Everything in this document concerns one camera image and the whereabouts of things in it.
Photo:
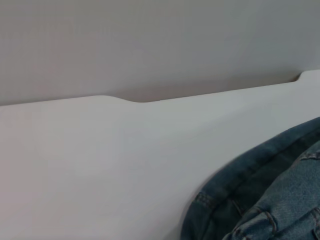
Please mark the blue denim shorts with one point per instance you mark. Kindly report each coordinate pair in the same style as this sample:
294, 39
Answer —
275, 200

